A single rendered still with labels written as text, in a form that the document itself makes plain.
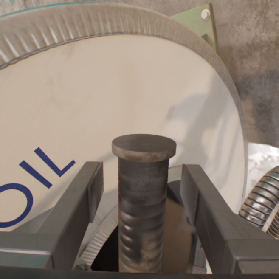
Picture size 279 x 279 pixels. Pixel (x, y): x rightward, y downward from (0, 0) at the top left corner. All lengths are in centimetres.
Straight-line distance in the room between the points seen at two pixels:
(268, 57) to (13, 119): 86
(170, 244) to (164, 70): 67
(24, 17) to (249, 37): 80
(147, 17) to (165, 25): 5
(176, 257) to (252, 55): 84
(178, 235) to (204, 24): 85
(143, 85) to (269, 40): 64
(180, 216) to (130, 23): 67
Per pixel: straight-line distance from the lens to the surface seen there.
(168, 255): 88
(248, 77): 97
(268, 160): 118
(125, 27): 35
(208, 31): 96
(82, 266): 24
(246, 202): 18
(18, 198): 29
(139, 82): 35
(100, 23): 32
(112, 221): 38
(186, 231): 82
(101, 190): 16
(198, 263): 52
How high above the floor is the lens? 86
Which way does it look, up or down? 30 degrees down
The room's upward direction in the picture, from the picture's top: 131 degrees counter-clockwise
